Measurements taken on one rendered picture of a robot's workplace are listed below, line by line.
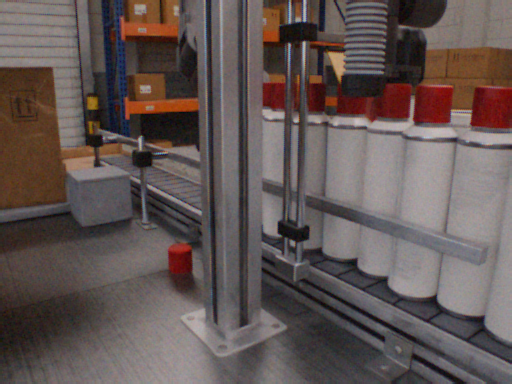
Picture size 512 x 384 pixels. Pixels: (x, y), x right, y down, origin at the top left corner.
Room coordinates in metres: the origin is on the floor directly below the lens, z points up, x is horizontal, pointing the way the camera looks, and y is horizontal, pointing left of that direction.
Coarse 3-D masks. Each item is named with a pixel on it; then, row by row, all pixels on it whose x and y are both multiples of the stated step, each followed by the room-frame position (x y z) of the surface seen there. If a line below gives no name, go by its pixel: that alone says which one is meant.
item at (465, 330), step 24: (120, 168) 1.03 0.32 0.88; (168, 192) 0.79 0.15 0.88; (192, 192) 0.79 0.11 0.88; (264, 240) 0.53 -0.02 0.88; (312, 264) 0.46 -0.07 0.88; (336, 264) 0.46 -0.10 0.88; (360, 288) 0.40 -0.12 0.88; (384, 288) 0.39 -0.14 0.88; (408, 312) 0.35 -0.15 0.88; (432, 312) 0.34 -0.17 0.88; (456, 336) 0.31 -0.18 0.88; (480, 336) 0.30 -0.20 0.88; (504, 360) 0.27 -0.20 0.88
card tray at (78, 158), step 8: (112, 144) 1.52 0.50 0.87; (120, 144) 1.52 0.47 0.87; (64, 152) 1.42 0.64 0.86; (72, 152) 1.44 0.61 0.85; (80, 152) 1.45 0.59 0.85; (88, 152) 1.47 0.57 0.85; (104, 152) 1.50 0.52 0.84; (112, 152) 1.52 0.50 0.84; (120, 152) 1.53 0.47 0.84; (128, 152) 1.45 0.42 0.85; (64, 160) 1.39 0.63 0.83; (72, 160) 1.39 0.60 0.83; (80, 160) 1.39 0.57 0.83; (88, 160) 1.39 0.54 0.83; (64, 168) 1.15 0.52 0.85; (72, 168) 1.26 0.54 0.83; (80, 168) 1.25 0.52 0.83
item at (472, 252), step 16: (128, 144) 0.94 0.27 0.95; (176, 160) 0.74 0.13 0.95; (192, 160) 0.69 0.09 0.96; (272, 192) 0.51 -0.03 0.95; (320, 208) 0.45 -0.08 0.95; (336, 208) 0.43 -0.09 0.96; (352, 208) 0.41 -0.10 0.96; (368, 224) 0.39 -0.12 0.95; (384, 224) 0.37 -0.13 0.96; (400, 224) 0.36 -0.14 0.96; (416, 224) 0.36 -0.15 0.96; (416, 240) 0.35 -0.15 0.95; (432, 240) 0.33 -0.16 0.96; (448, 240) 0.32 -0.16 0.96; (464, 240) 0.32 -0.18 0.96; (464, 256) 0.31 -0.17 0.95; (480, 256) 0.30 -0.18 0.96
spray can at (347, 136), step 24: (336, 120) 0.47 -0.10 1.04; (360, 120) 0.46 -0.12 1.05; (336, 144) 0.47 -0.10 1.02; (360, 144) 0.46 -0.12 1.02; (336, 168) 0.47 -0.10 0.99; (360, 168) 0.46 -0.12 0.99; (336, 192) 0.46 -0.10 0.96; (360, 192) 0.46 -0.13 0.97; (336, 216) 0.46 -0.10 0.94; (336, 240) 0.46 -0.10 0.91
